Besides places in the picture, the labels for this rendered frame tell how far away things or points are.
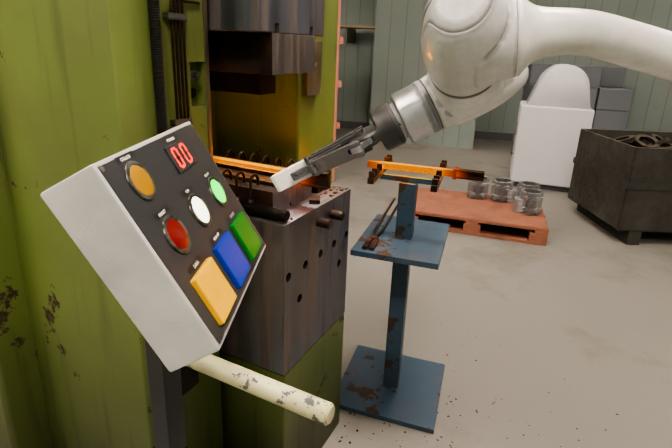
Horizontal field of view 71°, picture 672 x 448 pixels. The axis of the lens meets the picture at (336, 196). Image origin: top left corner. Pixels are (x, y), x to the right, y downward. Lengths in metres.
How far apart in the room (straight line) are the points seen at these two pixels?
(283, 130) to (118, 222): 1.03
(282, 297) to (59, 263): 0.55
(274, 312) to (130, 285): 0.70
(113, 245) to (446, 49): 0.46
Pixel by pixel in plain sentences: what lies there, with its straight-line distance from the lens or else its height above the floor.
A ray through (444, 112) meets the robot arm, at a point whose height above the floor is 1.25.
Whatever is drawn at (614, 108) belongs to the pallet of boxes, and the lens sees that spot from 7.18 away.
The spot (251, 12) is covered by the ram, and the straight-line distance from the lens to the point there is 1.13.
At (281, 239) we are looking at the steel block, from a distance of 1.19.
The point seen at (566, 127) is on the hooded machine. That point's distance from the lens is 5.21.
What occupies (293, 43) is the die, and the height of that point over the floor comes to 1.34.
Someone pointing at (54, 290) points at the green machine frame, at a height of 0.73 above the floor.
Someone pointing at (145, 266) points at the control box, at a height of 1.07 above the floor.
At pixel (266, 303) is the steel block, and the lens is 1.30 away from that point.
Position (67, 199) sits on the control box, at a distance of 0.64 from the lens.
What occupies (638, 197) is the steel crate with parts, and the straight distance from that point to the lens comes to 4.07.
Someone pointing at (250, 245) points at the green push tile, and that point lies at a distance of 0.86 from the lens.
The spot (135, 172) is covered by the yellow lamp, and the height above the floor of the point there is 1.18.
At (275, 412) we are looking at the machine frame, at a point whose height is 0.34.
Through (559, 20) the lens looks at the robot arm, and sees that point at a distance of 0.66.
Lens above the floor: 1.34
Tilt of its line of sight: 18 degrees down
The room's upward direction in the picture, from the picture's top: 2 degrees clockwise
